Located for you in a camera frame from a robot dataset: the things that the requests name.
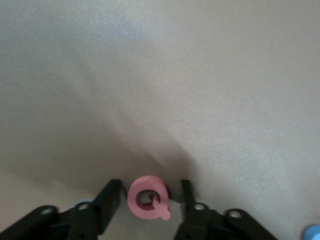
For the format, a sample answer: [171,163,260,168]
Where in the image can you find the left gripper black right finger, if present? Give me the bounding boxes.
[173,179,280,240]

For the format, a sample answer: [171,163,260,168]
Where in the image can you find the blue foam letter W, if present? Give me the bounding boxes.
[302,224,320,240]

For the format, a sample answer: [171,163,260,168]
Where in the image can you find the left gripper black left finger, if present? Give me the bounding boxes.
[0,178,122,240]

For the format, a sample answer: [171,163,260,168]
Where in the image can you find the pink foam letter Q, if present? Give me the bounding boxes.
[126,174,172,221]

